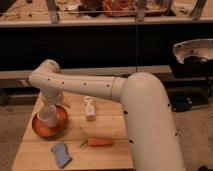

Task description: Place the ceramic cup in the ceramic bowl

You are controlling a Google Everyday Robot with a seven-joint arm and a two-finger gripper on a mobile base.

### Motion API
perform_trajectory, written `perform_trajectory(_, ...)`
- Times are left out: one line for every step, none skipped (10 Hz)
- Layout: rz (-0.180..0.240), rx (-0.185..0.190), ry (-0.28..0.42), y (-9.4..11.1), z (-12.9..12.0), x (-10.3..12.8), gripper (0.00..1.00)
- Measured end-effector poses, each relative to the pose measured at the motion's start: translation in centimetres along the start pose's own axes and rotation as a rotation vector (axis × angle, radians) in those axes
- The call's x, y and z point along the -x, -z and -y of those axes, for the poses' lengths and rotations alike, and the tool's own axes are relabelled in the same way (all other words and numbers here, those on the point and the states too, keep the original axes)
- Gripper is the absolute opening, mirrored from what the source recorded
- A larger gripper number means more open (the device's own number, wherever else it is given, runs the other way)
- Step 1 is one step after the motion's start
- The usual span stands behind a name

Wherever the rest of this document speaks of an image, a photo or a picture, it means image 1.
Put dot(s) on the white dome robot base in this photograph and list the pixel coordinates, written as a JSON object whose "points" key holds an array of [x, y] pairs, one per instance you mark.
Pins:
{"points": [[197, 47]]}

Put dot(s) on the small white carton box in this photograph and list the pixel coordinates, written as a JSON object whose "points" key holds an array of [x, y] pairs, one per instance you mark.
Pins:
{"points": [[89, 108]]}

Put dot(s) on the blue cloth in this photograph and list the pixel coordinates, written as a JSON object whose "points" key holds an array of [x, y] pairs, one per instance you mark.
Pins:
{"points": [[62, 156]]}

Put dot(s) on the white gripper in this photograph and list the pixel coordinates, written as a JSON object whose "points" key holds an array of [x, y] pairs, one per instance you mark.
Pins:
{"points": [[48, 113]]}

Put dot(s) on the orange carrot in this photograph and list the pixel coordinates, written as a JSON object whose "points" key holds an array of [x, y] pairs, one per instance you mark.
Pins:
{"points": [[94, 142]]}

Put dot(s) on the orange basket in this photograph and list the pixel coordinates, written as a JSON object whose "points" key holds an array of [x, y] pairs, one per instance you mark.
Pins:
{"points": [[118, 8]]}

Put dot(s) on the wooden table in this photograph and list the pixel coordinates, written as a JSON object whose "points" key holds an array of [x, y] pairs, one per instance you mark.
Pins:
{"points": [[34, 153]]}

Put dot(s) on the black low shelf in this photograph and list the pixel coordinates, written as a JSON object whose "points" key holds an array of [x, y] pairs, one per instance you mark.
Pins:
{"points": [[97, 49]]}

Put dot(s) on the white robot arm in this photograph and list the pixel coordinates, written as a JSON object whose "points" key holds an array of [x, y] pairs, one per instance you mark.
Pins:
{"points": [[150, 125]]}

